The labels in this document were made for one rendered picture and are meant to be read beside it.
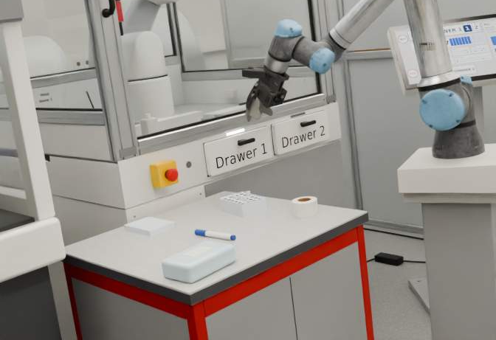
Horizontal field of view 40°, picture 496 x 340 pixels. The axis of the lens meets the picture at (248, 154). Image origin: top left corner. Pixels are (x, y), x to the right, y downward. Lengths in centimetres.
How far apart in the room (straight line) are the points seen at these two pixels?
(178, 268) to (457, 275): 95
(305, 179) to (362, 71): 155
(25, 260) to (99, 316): 31
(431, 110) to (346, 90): 220
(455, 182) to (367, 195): 223
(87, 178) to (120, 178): 19
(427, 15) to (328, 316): 84
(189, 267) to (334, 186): 131
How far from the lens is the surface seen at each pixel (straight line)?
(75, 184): 229
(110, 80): 202
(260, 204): 196
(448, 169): 198
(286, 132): 246
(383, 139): 402
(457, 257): 213
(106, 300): 180
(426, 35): 192
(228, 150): 227
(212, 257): 154
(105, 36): 202
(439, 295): 219
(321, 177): 265
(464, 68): 283
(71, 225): 239
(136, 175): 207
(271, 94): 212
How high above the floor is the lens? 130
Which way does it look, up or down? 11 degrees down
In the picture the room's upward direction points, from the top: 7 degrees counter-clockwise
